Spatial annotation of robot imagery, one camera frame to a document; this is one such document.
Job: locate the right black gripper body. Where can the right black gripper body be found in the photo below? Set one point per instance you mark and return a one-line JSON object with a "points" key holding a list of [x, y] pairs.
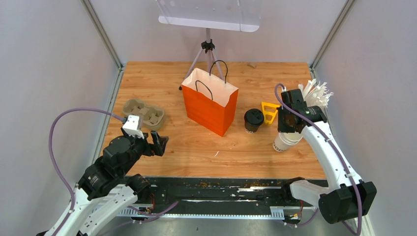
{"points": [[283, 124]]}

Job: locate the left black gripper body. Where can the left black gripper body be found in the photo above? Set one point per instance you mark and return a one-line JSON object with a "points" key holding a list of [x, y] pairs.
{"points": [[140, 146]]}

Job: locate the black cup lid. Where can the black cup lid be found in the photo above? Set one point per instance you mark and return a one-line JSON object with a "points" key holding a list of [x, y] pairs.
{"points": [[254, 117]]}

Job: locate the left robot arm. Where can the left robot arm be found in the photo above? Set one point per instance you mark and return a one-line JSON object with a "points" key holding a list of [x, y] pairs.
{"points": [[103, 192]]}

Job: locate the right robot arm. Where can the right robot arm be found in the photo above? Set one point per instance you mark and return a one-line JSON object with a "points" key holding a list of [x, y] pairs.
{"points": [[347, 195]]}

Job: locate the yellow plastic triangle tool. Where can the yellow plastic triangle tool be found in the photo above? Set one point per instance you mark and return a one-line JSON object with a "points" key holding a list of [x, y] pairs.
{"points": [[269, 111]]}

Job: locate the white paper cup stack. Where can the white paper cup stack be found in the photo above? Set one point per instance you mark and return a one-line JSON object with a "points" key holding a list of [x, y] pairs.
{"points": [[284, 141]]}

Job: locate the cardboard cup carrier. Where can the cardboard cup carrier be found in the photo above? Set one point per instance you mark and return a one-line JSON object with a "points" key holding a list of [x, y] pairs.
{"points": [[153, 116]]}

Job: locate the white wrapped straws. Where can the white wrapped straws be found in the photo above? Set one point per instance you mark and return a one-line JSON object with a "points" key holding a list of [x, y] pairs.
{"points": [[315, 93]]}

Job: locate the orange paper bag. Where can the orange paper bag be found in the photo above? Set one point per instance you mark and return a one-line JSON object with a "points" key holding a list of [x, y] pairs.
{"points": [[209, 100]]}

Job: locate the tripod stand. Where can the tripod stand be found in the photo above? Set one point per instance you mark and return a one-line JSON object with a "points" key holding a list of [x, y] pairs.
{"points": [[208, 48]]}

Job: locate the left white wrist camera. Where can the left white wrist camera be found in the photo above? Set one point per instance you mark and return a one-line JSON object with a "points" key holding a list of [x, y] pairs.
{"points": [[132, 126]]}

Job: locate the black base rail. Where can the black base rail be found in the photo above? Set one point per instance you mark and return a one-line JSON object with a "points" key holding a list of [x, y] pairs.
{"points": [[220, 197]]}

